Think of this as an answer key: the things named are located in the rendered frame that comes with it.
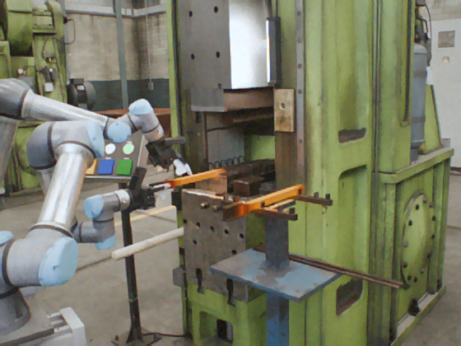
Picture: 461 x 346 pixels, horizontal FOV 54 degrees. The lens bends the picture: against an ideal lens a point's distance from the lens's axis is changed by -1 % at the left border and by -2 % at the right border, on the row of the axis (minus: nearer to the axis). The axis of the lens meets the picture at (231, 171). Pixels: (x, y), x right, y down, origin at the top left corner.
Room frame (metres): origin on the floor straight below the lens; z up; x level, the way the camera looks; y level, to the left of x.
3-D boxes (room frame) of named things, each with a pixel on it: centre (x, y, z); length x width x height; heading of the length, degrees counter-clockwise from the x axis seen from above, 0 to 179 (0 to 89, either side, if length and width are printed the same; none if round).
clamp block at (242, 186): (1.95, -0.08, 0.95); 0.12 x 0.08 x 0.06; 138
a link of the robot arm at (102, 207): (1.57, 0.46, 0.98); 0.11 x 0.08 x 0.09; 138
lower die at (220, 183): (2.18, -0.04, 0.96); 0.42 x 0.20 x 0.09; 138
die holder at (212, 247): (2.15, -0.09, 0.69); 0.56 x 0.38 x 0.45; 138
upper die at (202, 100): (2.18, -0.04, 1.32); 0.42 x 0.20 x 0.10; 138
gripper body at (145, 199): (1.69, 0.36, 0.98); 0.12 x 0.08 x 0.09; 138
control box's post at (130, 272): (2.33, 0.56, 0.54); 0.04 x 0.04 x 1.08; 48
